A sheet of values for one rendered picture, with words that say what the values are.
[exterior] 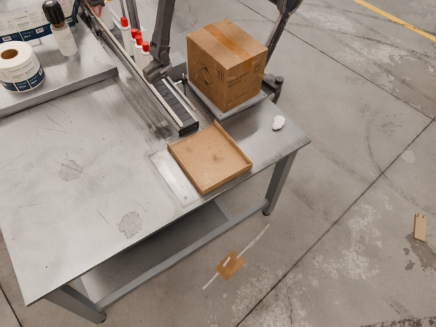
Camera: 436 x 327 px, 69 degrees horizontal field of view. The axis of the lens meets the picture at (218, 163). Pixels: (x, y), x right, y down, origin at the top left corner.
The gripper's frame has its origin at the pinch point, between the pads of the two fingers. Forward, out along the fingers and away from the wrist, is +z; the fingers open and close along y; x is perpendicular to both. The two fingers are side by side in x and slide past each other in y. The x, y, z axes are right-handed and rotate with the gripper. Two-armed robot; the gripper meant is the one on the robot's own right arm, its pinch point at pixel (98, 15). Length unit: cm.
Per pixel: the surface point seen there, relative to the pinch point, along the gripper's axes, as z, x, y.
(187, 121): 13, 7, 79
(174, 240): 79, -17, 102
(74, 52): 10.2, -19.6, 9.6
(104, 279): 81, -59, 100
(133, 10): 5.2, 21.4, -4.5
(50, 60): 14.7, -31.8, 3.3
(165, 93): 13, 8, 57
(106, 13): 3.2, 5.7, -5.2
